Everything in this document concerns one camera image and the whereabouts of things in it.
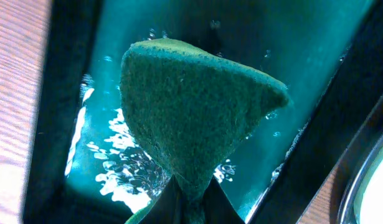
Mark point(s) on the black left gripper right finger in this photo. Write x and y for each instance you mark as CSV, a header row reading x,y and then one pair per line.
x,y
217,207

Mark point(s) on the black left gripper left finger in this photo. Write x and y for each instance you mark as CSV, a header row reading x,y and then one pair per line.
x,y
168,208

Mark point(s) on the green sponge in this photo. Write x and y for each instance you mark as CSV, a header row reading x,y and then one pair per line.
x,y
189,110

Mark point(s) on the mint green plate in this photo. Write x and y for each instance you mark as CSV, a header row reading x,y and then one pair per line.
x,y
368,205

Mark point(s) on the black rectangular water tray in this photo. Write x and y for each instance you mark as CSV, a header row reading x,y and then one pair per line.
x,y
86,166

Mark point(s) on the black round tray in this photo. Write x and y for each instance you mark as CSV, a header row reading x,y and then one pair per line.
x,y
351,203

